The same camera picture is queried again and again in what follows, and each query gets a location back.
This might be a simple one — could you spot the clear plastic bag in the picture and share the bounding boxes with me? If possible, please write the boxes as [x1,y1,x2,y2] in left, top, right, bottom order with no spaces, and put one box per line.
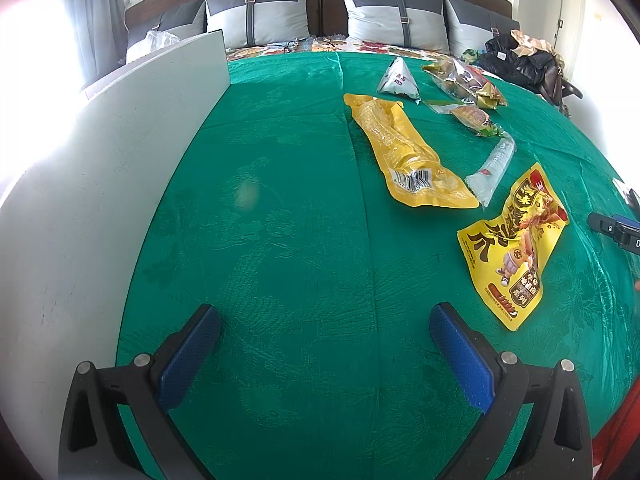
[146,30,179,52]

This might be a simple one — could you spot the yellow corn cob packet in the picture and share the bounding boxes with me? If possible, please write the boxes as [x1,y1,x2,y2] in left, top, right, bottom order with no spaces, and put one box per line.
[343,93,481,209]

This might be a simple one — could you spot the dark chair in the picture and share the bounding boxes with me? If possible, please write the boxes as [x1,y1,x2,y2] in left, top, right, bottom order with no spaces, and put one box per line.
[561,81,584,121]

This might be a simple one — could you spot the brown handbag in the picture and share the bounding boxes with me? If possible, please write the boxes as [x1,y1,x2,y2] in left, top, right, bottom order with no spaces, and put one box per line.
[542,60,567,107]

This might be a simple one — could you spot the grey two-tone pillow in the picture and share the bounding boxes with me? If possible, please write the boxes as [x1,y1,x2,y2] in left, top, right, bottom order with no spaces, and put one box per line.
[204,0,312,50]
[338,0,449,51]
[444,0,521,59]
[125,0,208,64]

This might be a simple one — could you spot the white door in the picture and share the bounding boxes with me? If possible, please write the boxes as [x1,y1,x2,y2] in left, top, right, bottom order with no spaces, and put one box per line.
[550,0,587,68]

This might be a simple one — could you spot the yellow and red cartoon packet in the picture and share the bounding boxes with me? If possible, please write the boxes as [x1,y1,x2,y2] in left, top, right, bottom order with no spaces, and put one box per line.
[457,162,571,332]

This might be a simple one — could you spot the beige crumpled cloth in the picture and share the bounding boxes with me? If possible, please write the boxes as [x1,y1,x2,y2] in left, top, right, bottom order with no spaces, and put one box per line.
[510,29,552,57]

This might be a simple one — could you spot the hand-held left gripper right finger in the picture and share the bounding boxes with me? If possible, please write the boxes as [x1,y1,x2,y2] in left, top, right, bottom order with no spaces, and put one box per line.
[428,303,594,480]

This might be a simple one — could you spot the clear bag of candies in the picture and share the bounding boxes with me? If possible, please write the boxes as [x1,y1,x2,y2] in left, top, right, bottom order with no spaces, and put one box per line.
[421,57,509,111]

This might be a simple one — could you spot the white triangular snack packet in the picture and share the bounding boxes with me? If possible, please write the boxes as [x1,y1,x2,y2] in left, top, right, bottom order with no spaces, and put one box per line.
[376,56,424,104]

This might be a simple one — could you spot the clear tube snack packet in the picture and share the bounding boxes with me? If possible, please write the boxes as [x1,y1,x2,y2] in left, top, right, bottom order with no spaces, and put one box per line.
[465,131,516,209]

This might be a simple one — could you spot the white cardboard box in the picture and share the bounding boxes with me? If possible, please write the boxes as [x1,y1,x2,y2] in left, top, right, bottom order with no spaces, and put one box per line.
[0,30,232,480]

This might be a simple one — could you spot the black bag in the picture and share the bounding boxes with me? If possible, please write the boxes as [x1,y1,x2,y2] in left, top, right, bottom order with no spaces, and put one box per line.
[479,35,557,94]

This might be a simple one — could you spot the floral bedsheet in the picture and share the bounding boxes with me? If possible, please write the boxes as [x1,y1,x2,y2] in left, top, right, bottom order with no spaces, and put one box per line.
[225,37,473,63]

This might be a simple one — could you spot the red cloth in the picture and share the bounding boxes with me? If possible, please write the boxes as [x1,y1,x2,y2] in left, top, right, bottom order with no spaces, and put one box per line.
[592,375,640,480]

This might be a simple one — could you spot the small clear packet brown snack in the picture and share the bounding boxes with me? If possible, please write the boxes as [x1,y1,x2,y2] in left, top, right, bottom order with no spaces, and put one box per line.
[424,101,506,139]

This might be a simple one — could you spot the green tablecloth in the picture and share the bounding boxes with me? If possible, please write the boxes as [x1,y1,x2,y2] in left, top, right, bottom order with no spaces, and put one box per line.
[116,50,640,480]

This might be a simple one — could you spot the black cable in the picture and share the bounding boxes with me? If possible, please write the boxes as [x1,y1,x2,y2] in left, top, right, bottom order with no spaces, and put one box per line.
[270,35,342,54]

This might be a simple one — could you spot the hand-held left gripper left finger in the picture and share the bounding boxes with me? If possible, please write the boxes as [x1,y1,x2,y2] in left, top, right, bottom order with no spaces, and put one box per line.
[59,304,222,480]

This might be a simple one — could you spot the grey curtain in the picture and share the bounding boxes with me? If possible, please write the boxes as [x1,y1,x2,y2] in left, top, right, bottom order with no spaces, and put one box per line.
[57,0,127,92]

